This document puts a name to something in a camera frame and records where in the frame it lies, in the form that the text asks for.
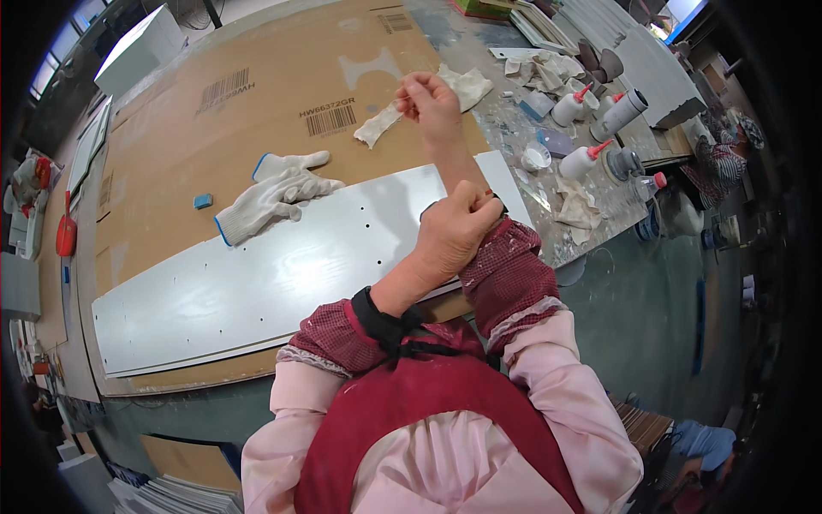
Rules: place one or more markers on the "white cabinet part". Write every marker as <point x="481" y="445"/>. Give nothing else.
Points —
<point x="661" y="80"/>

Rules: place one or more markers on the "stack of brown boards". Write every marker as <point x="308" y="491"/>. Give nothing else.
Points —
<point x="642" y="427"/>

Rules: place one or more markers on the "white glue bottle red tip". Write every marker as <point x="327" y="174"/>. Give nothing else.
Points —
<point x="607" y="105"/>
<point x="568" y="109"/>
<point x="578" y="162"/>

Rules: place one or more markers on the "leaning white boards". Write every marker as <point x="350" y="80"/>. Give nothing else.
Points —
<point x="88" y="148"/>

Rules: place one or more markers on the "small white bowl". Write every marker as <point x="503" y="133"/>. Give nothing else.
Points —
<point x="535" y="157"/>

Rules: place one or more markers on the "grey orbital sander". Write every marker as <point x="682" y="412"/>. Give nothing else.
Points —
<point x="623" y="164"/>

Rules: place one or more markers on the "narrow white strip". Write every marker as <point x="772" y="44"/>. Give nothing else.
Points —
<point x="510" y="52"/>

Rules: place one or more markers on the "person's body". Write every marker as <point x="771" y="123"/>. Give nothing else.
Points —
<point x="443" y="437"/>

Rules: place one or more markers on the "purple sanding block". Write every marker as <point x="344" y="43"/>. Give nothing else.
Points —
<point x="556" y="142"/>

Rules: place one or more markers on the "red dustpan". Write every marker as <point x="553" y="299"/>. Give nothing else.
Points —
<point x="65" y="231"/>

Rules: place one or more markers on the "white rag strip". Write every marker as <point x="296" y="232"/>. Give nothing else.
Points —
<point x="379" y="125"/>

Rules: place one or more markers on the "brown sandpaper pieces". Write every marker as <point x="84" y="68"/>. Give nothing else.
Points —
<point x="603" y="64"/>

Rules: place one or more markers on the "person's right hand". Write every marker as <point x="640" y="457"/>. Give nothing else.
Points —
<point x="436" y="106"/>

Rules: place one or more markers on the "clear bottle red cap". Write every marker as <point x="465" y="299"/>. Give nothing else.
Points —
<point x="648" y="186"/>

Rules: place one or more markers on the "large brown cardboard sheet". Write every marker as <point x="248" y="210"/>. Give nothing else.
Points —
<point x="257" y="96"/>

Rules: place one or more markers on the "stained beige rag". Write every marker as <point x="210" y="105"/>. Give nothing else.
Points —
<point x="578" y="209"/>

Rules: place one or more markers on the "brown cardboard piece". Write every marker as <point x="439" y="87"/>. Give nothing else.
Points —
<point x="189" y="459"/>

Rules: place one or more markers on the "heap of white rags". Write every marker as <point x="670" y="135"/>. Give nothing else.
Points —
<point x="546" y="67"/>

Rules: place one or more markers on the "long white drilled panel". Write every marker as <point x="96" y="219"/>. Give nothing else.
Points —
<point x="270" y="282"/>

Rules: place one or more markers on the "person's left hand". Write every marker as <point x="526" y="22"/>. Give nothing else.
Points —
<point x="449" y="234"/>

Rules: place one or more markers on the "striped fabric bundle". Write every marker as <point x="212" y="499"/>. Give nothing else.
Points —
<point x="719" y="170"/>

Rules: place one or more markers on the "small blue sanding block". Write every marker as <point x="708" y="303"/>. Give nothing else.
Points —
<point x="203" y="201"/>

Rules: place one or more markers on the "stack of white panels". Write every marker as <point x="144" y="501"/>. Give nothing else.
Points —
<point x="180" y="498"/>

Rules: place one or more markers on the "white cylindrical flask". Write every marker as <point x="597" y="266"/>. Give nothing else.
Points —
<point x="620" y="115"/>

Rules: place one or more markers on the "white plastic bag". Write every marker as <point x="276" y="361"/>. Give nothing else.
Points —
<point x="682" y="215"/>

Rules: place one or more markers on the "blue sanding sponge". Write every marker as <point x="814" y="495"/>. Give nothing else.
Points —
<point x="536" y="105"/>

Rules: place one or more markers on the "white knit work glove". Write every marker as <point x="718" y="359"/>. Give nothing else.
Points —
<point x="286" y="164"/>
<point x="270" y="202"/>

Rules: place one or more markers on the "crumpled white rag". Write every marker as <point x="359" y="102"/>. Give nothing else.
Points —
<point x="472" y="87"/>

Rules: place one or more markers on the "white box cabinet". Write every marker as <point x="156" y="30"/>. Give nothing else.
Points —
<point x="141" y="48"/>

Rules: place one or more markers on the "person's left fingers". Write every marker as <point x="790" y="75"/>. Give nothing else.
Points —
<point x="481" y="199"/>

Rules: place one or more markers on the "black wrist band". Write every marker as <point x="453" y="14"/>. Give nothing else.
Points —
<point x="382" y="318"/>

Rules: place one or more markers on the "cluttered side table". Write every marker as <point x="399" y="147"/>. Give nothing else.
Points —
<point x="29" y="199"/>

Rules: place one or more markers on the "stack of white frames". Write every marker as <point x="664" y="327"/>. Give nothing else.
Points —
<point x="542" y="25"/>

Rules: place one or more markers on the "person's right fingers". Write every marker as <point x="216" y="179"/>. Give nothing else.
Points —
<point x="410" y="96"/>

